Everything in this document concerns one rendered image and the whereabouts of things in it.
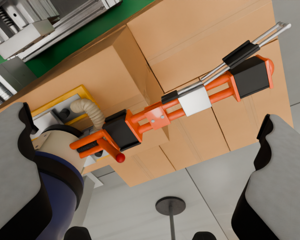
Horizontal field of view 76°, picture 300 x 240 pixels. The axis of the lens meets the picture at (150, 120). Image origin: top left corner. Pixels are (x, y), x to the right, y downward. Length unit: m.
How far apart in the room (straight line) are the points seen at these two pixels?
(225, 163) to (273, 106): 1.16
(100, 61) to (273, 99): 0.98
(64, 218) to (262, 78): 0.56
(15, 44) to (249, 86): 0.59
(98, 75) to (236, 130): 0.95
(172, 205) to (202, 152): 1.49
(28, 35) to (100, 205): 2.50
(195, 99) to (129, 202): 2.38
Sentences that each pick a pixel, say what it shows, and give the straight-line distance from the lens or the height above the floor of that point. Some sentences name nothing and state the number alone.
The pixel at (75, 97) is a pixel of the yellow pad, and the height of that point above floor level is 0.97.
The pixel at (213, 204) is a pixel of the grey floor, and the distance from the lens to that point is 2.89.
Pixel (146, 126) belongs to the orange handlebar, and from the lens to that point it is 0.53.
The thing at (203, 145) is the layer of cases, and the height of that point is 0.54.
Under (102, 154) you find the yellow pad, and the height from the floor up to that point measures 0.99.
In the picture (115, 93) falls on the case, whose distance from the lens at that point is 0.64.
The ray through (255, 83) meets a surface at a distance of 0.51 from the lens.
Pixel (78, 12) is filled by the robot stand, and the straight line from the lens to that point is 1.38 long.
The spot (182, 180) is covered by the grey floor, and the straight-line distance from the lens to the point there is 2.42.
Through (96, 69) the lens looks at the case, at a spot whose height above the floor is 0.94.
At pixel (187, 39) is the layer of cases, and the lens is 1.00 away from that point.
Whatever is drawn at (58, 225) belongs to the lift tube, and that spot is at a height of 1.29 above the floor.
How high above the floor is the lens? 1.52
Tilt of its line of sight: 57 degrees down
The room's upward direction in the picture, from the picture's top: 179 degrees counter-clockwise
